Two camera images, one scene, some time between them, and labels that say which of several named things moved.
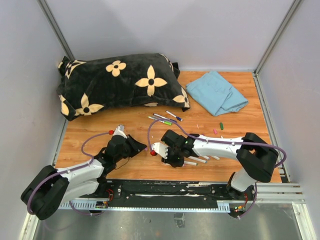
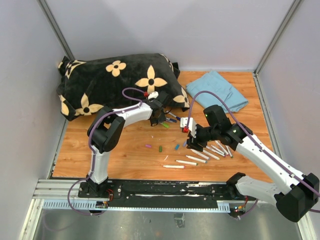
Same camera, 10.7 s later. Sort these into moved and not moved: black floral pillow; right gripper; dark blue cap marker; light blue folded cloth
Moved: right gripper
Not moved: light blue folded cloth; dark blue cap marker; black floral pillow
